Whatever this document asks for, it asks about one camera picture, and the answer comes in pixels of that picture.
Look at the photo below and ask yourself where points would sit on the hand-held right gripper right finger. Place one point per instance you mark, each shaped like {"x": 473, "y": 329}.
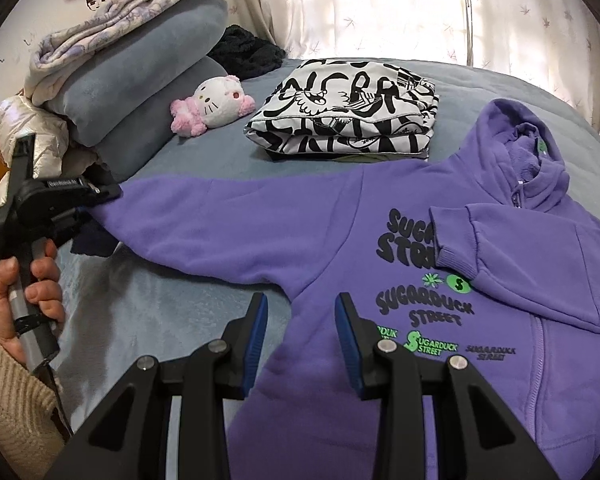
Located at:
{"x": 347, "y": 332}

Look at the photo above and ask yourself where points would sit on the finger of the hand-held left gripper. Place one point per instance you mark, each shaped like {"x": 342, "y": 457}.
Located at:
{"x": 107, "y": 191}

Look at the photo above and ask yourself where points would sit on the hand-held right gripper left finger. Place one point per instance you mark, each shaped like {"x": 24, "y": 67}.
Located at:
{"x": 256, "y": 332}

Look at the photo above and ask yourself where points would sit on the purple hoodie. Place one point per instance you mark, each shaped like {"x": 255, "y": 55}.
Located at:
{"x": 280, "y": 220}

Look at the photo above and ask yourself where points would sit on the person's left forearm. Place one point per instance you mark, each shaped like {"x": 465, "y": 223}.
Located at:
{"x": 15, "y": 410}

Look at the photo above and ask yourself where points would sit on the person's left hand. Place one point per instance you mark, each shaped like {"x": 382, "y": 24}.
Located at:
{"x": 0, "y": 300}

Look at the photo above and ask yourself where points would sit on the dark navy cloth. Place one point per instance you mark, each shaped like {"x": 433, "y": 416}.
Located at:
{"x": 92, "y": 240}

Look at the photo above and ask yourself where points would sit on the silver white puffer jacket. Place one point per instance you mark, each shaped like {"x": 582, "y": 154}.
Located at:
{"x": 40, "y": 120}

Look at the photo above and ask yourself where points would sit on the grey blue bed cover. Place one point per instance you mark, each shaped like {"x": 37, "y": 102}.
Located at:
{"x": 205, "y": 160}

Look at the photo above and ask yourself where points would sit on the grey folded fleece blanket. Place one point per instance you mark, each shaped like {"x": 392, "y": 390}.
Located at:
{"x": 145, "y": 60}

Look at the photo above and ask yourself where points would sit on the pink and white plush cat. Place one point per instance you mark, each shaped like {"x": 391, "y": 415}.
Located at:
{"x": 215, "y": 97}

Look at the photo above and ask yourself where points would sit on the olive green folded garment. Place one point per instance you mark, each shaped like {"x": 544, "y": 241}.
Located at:
{"x": 365, "y": 158}

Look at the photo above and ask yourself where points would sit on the floral quilt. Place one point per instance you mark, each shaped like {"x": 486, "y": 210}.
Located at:
{"x": 130, "y": 0}

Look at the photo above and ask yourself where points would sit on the black fuzzy cloth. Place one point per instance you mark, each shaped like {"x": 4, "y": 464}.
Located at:
{"x": 245, "y": 52}

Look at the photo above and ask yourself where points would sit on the black and white printed garment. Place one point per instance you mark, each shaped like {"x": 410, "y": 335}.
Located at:
{"x": 340, "y": 110}

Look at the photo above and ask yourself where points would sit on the white leaf print curtain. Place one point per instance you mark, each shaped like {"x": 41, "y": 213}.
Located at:
{"x": 380, "y": 5}

